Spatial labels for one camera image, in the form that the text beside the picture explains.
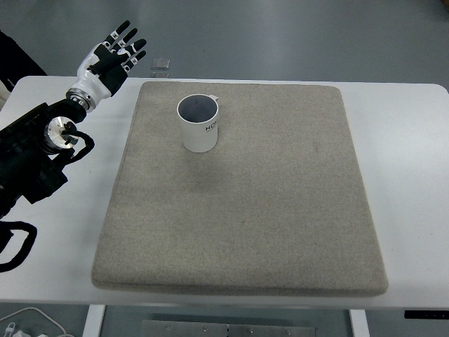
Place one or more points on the person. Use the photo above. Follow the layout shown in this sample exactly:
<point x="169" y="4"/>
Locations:
<point x="15" y="56"/>

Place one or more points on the white table leg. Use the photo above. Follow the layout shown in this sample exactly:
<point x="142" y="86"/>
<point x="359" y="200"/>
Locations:
<point x="359" y="324"/>
<point x="94" y="321"/>

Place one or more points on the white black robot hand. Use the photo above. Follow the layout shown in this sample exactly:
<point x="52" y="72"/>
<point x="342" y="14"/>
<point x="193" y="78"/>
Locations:
<point x="91" y="84"/>

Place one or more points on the black table control panel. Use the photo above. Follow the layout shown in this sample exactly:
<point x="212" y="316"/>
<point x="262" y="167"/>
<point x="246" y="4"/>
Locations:
<point x="426" y="314"/>

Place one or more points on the beige fabric mat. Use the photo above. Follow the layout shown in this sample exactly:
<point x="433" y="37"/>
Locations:
<point x="245" y="228"/>

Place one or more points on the white cup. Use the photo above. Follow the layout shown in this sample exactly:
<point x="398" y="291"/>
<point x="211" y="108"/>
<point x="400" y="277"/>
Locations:
<point x="198" y="135"/>

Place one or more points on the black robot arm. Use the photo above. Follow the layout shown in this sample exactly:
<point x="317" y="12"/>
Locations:
<point x="24" y="158"/>

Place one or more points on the clear plastic floor piece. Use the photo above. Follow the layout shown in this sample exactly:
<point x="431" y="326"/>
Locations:
<point x="161" y="64"/>

